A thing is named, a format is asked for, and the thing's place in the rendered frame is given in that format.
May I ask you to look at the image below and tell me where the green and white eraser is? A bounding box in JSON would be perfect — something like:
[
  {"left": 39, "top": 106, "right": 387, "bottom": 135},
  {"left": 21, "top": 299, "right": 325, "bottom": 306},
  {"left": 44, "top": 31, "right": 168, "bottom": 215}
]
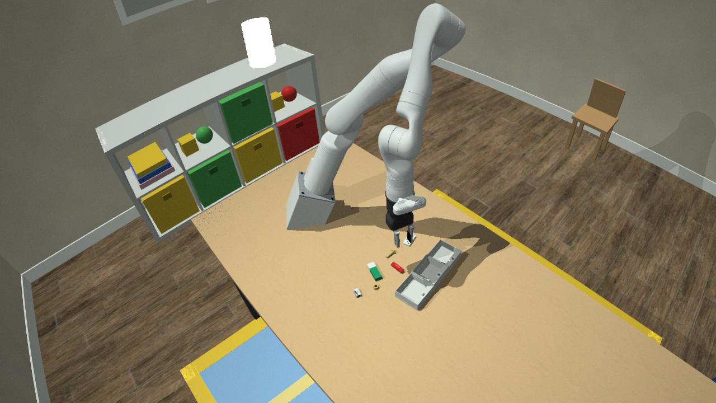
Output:
[{"left": 367, "top": 262, "right": 382, "bottom": 281}]

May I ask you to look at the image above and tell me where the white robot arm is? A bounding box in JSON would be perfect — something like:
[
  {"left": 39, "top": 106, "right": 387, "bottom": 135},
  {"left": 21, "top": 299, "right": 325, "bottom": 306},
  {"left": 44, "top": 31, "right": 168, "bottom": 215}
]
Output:
[{"left": 304, "top": 3, "right": 465, "bottom": 195}]

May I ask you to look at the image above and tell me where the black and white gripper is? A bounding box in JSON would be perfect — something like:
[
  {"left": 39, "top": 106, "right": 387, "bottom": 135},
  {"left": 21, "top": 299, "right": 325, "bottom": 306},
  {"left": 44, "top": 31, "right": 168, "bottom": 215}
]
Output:
[{"left": 385, "top": 182, "right": 426, "bottom": 248}]

